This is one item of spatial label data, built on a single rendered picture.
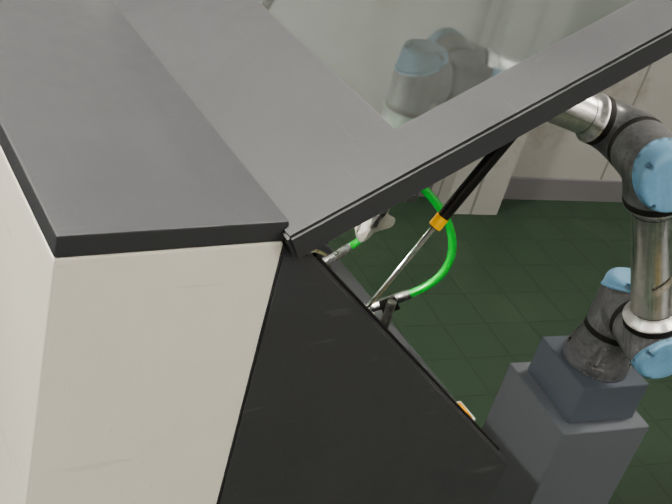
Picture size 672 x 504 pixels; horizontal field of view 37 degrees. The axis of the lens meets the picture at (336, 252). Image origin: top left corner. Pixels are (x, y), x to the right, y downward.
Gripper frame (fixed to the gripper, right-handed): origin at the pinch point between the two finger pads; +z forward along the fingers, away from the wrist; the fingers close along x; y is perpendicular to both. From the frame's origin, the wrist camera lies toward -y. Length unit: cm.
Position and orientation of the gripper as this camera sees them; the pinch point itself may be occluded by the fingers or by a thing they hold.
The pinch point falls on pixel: (358, 235)
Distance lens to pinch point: 172.6
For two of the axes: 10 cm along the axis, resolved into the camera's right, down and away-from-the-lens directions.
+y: 8.5, -0.7, 5.2
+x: -4.6, -5.6, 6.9
